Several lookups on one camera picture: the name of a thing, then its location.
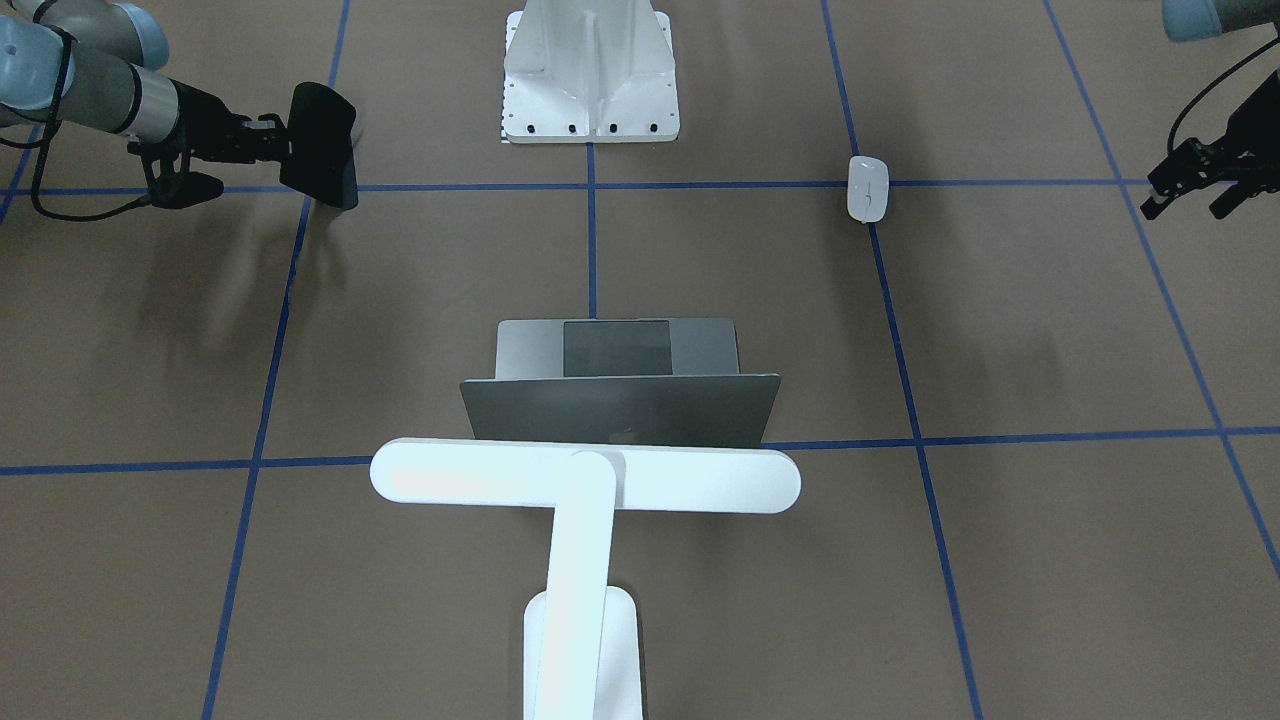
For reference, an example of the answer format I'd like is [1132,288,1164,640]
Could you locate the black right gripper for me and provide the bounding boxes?
[175,85,292,164]

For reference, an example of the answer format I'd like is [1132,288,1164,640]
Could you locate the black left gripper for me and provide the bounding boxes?
[1207,73,1279,220]

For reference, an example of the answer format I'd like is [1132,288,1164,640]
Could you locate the black mouse pad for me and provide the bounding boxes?
[279,82,358,211]

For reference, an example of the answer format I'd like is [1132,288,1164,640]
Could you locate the white computer mouse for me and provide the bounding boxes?
[846,155,890,224]

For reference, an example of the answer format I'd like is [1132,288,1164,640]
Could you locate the grey laptop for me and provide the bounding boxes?
[460,316,782,448]

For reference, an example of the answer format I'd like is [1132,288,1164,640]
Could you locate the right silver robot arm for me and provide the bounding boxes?
[3,1,291,164]

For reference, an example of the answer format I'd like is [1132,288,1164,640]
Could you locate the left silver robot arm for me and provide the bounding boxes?
[1140,1,1277,220]

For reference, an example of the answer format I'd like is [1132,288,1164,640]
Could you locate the white desk lamp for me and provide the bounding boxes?
[370,438,803,719]

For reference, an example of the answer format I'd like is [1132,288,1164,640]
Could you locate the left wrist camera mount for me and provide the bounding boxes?
[1140,137,1245,220]

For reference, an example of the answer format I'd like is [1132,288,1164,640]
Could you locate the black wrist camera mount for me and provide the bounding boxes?
[125,142,225,210]

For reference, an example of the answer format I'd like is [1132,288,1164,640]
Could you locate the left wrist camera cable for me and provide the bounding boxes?
[1166,35,1280,161]

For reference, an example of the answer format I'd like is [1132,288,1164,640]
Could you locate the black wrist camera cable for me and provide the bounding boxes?
[28,29,161,223]

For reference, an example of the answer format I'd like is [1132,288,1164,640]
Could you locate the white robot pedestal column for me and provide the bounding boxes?
[500,1,681,143]

